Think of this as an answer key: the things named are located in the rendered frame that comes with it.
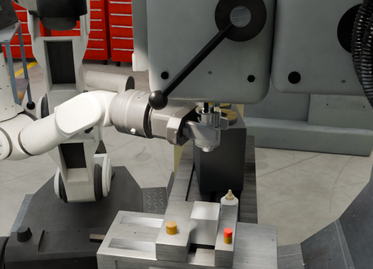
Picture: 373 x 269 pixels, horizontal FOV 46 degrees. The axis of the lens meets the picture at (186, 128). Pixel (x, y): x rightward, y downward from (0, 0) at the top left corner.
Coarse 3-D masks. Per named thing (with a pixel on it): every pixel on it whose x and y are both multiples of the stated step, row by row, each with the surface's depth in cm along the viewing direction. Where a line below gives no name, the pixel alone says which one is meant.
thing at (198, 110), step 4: (196, 108) 80; (200, 108) 80; (216, 108) 80; (196, 112) 79; (200, 112) 78; (208, 112) 78; (212, 112) 78; (216, 112) 78; (220, 112) 79; (196, 116) 79; (200, 116) 78; (204, 116) 78; (208, 116) 78; (212, 116) 78; (216, 116) 78
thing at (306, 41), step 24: (288, 0) 59; (312, 0) 59; (336, 0) 58; (360, 0) 58; (288, 24) 60; (312, 24) 60; (336, 24) 60; (288, 48) 62; (312, 48) 61; (336, 48) 61; (288, 72) 63; (312, 72) 63; (336, 72) 62
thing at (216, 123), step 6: (198, 120) 79; (204, 120) 78; (210, 120) 78; (216, 120) 79; (210, 126) 78; (216, 126) 79; (198, 144) 81; (204, 144) 80; (210, 144) 80; (216, 144) 81
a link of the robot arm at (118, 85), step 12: (96, 72) 88; (96, 84) 87; (108, 84) 86; (120, 84) 85; (132, 84) 87; (108, 96) 85; (120, 96) 84; (108, 108) 85; (120, 108) 83; (108, 120) 86; (120, 120) 83; (120, 132) 87
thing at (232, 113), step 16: (224, 112) 119; (240, 128) 113; (224, 144) 114; (240, 144) 115; (208, 160) 116; (224, 160) 116; (240, 160) 116; (208, 176) 118; (224, 176) 118; (240, 176) 118
